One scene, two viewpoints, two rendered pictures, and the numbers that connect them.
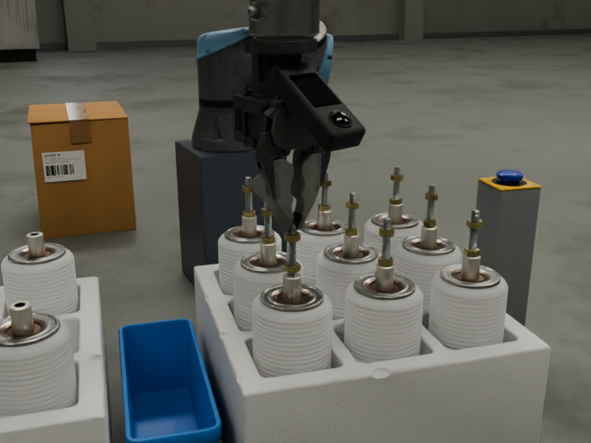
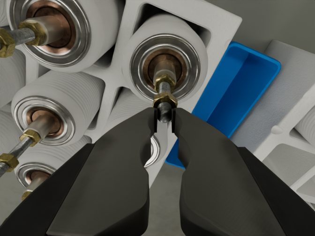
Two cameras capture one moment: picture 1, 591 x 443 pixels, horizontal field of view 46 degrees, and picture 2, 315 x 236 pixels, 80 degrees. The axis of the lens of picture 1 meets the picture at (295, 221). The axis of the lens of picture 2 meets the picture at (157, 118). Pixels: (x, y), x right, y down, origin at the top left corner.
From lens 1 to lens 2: 71 cm
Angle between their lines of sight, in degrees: 47
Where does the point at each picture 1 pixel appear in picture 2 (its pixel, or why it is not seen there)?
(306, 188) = (138, 143)
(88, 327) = not seen: hidden behind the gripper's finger
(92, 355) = (277, 135)
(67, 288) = not seen: hidden behind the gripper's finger
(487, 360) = not seen: outside the picture
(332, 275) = (82, 106)
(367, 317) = (100, 5)
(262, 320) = (206, 62)
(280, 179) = (228, 174)
